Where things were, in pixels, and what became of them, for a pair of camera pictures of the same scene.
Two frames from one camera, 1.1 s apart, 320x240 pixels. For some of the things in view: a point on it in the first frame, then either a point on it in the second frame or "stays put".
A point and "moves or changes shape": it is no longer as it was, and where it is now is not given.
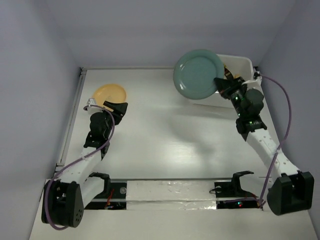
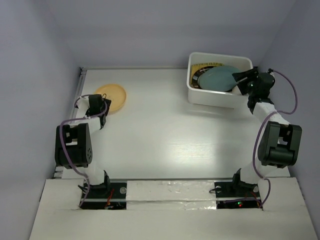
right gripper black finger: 224,86 to 243,75
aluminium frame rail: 82,73 stays put
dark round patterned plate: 228,74 to 195,77
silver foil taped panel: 171,195 stays put
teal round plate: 194,72 moves or changes shape
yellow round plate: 109,92 stays put
